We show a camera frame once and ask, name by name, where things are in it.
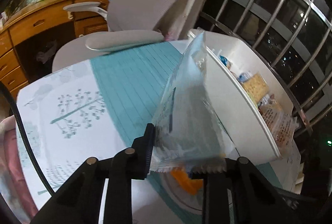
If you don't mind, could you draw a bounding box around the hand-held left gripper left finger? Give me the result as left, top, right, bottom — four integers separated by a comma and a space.
34, 123, 155, 224

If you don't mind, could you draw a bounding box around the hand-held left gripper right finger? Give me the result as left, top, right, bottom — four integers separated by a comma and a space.
189, 157, 291, 224

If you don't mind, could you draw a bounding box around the light blue snack packet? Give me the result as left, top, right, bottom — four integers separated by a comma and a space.
149, 31, 229, 175

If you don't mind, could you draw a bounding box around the white plastic bin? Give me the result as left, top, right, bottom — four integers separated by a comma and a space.
188, 28, 301, 165

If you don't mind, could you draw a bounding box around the brown-labelled clear snack packet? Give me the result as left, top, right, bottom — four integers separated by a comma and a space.
259, 102, 297, 156

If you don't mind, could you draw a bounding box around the clear yellow cracker packet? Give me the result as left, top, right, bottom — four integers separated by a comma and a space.
241, 72, 269, 103

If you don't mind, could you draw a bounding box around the orange snack packet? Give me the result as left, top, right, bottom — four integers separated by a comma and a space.
170, 167, 204, 195

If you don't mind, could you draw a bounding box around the dark plastic bag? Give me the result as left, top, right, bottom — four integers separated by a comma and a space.
36, 43, 57, 62

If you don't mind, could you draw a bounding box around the wooden desk with drawers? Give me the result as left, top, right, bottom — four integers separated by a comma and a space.
0, 0, 117, 96

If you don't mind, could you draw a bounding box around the dark floral pouch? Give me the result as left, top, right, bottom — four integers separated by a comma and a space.
4, 0, 26, 16

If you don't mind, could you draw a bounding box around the black cable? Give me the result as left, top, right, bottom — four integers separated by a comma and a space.
0, 81, 54, 192

